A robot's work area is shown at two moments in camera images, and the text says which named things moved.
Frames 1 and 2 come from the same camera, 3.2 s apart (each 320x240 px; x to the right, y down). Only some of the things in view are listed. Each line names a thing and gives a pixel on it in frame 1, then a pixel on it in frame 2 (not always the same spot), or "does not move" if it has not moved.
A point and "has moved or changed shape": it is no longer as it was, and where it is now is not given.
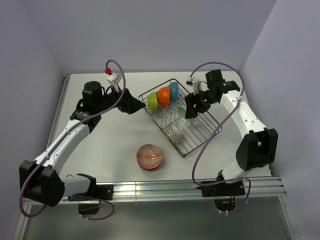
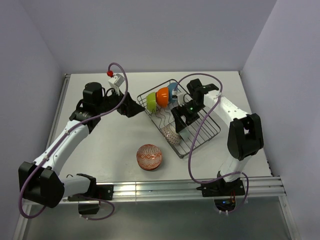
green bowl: x=152 y=102 does not move
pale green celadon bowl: x=181 y=113 has moved or changed shape
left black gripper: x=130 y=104 does not move
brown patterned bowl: x=174 y=132 does not move
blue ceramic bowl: x=174 y=90 does not move
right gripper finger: x=191 y=110 -> x=180 y=123
